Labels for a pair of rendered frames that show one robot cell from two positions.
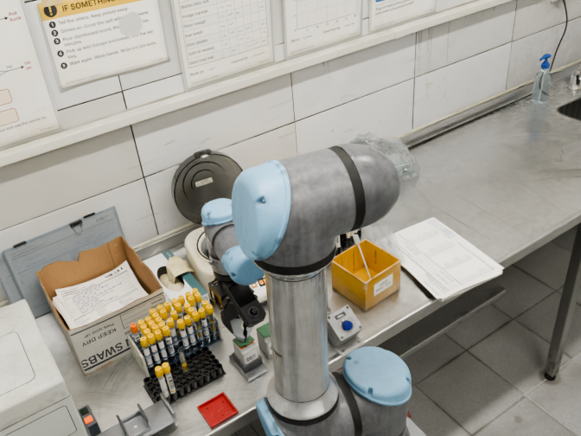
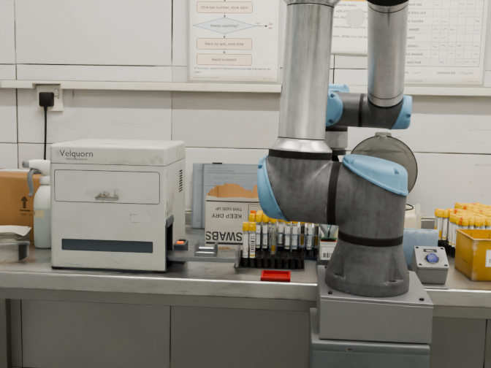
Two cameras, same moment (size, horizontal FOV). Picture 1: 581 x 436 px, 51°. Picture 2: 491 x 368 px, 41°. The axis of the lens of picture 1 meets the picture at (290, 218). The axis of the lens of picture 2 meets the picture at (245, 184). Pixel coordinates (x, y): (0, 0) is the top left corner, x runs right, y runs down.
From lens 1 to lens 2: 1.02 m
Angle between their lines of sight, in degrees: 43
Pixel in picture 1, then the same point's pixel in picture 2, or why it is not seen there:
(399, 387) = (380, 166)
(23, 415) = (131, 161)
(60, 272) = (235, 194)
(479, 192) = not seen: outside the picture
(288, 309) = (290, 31)
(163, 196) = not seen: hidden behind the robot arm
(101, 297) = not seen: hidden behind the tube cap
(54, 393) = (155, 155)
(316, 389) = (300, 127)
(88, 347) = (215, 220)
